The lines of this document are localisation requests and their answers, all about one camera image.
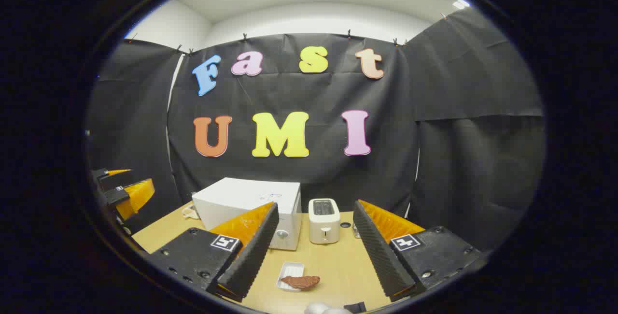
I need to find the white rectangular tray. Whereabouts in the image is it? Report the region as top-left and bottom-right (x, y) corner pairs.
(276, 262), (305, 292)

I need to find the white microwave oven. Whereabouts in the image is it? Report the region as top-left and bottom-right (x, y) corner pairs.
(192, 177), (302, 251)

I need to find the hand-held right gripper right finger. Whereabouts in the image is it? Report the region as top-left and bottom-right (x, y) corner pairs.
(353, 200), (483, 303)

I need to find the black backdrop cloth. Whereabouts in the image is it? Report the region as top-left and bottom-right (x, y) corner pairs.
(86, 7), (546, 252)

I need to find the brown meat patty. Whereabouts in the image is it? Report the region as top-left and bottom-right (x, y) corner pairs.
(281, 275), (321, 289)

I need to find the white rounded object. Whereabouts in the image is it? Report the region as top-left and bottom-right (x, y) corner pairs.
(304, 303), (353, 314)

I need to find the white toaster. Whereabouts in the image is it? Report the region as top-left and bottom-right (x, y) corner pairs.
(308, 198), (341, 245)

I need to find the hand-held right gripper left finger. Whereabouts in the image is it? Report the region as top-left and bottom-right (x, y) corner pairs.
(150, 202), (280, 303)

